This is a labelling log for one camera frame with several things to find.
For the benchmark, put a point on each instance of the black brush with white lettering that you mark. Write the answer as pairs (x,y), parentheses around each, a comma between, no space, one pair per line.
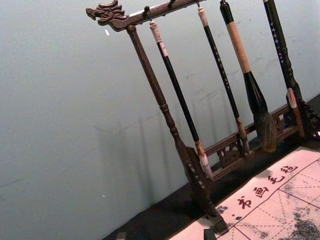
(276,40)

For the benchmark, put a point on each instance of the black table cloth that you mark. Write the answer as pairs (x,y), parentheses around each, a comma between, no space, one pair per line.
(172,217)

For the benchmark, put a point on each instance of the small grey block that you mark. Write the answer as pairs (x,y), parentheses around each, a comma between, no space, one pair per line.
(121,236)

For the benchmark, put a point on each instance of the dark wooden dragon brush rack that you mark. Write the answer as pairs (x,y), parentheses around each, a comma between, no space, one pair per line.
(149,82)

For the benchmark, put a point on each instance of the thin black brush, pale cap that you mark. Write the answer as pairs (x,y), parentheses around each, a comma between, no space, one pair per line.
(220,65)

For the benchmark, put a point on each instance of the black brush with white cap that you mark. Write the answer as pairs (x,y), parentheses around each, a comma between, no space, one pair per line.
(175,82)

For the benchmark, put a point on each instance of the small black block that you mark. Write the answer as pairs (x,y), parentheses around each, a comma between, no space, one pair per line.
(210,235)

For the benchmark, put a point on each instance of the white felt mat, red grid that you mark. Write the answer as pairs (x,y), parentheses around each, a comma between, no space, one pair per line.
(265,212)

